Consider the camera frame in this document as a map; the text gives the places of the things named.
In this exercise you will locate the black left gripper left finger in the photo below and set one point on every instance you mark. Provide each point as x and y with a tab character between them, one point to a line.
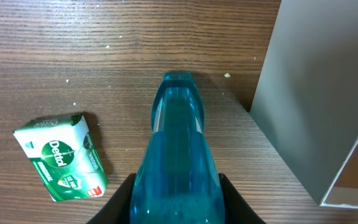
117	208

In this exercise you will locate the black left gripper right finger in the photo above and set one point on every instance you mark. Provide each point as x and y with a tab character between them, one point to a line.
237	210

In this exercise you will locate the blue mouthwash bottle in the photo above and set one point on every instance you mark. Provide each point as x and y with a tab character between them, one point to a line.
177	181

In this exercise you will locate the green Dettol soap bar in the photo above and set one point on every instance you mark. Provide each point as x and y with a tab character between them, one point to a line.
63	153

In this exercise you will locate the white open cardboard box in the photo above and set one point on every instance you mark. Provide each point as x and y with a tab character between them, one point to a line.
306	100

